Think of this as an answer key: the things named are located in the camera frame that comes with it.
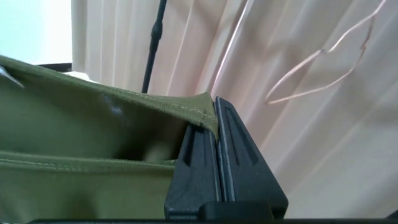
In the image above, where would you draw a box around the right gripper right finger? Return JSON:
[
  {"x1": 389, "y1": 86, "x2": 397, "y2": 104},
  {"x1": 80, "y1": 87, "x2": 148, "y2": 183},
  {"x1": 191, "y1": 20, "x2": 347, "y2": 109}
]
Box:
[{"x1": 213, "y1": 95, "x2": 289, "y2": 219}]

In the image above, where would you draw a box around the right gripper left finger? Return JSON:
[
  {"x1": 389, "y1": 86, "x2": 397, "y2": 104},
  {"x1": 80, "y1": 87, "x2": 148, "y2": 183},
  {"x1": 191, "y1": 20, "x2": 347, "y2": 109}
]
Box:
[{"x1": 164, "y1": 123, "x2": 222, "y2": 220}]

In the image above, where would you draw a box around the green long-sleeved shirt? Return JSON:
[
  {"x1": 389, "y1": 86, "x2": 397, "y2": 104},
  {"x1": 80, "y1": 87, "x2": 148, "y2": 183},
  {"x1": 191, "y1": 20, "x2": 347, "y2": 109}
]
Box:
[{"x1": 0, "y1": 55, "x2": 220, "y2": 224}]

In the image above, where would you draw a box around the pink clothes hanger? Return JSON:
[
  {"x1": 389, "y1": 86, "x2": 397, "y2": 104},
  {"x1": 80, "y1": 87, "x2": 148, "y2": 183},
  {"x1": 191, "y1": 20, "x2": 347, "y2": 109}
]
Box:
[{"x1": 264, "y1": 0, "x2": 388, "y2": 105}]

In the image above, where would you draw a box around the black clothes rack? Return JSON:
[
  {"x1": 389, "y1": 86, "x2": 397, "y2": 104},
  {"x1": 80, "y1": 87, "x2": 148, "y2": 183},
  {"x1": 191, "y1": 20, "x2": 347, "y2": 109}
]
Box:
[{"x1": 141, "y1": 0, "x2": 169, "y2": 94}]

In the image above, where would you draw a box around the beige curtain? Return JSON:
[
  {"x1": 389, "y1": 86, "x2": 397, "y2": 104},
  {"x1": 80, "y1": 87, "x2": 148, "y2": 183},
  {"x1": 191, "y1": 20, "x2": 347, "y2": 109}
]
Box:
[{"x1": 70, "y1": 0, "x2": 398, "y2": 218}]

